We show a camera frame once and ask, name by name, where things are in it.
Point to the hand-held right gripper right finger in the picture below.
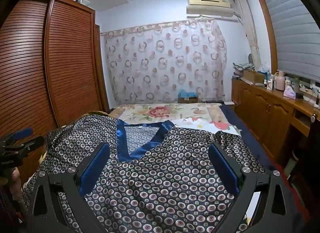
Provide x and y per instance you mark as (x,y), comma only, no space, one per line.
(225,168)

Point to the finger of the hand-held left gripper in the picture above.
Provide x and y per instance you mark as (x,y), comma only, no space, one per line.
(22,133)
(30,144)

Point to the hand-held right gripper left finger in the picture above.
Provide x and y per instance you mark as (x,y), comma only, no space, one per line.
(96,165)

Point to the dark blue circle-patterned shirt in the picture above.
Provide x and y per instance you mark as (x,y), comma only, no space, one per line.
(160,185)

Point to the person's left hand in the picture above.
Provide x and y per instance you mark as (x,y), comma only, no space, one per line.
(17,184)

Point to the brown slatted wooden wardrobe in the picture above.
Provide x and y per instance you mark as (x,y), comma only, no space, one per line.
(37,72)

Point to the wooden sideboard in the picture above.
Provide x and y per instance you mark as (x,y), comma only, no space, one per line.
(265,107)

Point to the small cardboard box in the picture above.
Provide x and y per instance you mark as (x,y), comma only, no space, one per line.
(187,99)

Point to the beige floral bedsheet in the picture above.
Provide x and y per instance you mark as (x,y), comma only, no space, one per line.
(155,111)

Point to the small white box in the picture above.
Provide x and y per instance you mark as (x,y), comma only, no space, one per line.
(269,84)

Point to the open cardboard box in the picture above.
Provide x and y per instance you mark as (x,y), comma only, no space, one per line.
(252,76)

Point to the pink bag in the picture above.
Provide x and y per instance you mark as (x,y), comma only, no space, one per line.
(289,92)

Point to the pink thermos jug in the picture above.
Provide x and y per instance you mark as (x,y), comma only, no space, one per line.
(280,81)

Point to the small black object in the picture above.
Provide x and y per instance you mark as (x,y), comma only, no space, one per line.
(299,95)

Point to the grey desk fan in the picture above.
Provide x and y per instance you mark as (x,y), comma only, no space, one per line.
(250,59)

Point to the beige side curtain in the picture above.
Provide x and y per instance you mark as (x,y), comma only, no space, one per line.
(250,27)

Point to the grey window blind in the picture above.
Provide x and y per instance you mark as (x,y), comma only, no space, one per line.
(295,27)

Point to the wooden window frame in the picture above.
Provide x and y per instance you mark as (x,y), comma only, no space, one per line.
(268,30)

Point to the beige wall air conditioner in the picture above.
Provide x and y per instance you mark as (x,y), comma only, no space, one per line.
(212,6)

